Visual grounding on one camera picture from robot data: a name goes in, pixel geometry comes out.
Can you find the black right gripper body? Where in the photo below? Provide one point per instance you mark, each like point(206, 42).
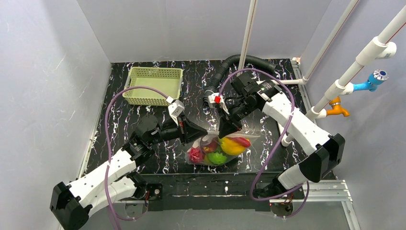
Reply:
point(231, 118)

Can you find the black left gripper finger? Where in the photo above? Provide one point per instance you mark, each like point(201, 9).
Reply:
point(186, 139)
point(191, 128)

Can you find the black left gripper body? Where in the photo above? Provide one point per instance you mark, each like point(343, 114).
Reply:
point(184, 129)

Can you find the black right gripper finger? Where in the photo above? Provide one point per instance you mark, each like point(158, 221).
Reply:
point(235, 126)
point(224, 127)

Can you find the red fake chili pepper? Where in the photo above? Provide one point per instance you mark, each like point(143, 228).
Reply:
point(241, 141)

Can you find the clear zip top bag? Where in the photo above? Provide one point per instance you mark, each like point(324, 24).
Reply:
point(213, 135)

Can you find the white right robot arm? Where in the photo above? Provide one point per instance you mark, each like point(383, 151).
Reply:
point(324, 151)

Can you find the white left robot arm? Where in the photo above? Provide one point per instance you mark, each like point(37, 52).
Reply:
point(74, 203)

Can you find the yellow fake banana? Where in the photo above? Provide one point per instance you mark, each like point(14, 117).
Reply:
point(231, 147)

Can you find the green fake pepper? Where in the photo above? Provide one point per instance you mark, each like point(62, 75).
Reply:
point(217, 158)

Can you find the green plastic basket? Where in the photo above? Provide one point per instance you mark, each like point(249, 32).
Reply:
point(165, 80)

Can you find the orange tap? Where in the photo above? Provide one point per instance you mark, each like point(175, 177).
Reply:
point(336, 108)

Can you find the blue tap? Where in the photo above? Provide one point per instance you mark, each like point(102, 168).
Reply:
point(375, 79)

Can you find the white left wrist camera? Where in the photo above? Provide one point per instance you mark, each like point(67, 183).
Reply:
point(175, 108)

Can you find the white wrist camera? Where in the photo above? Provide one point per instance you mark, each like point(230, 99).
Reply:
point(217, 101)
point(175, 108)

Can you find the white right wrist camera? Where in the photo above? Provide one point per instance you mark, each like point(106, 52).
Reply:
point(217, 101)

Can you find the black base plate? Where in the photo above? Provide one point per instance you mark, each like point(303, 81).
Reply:
point(202, 191)

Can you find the white PVC pipe frame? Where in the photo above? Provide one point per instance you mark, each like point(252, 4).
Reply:
point(380, 47)

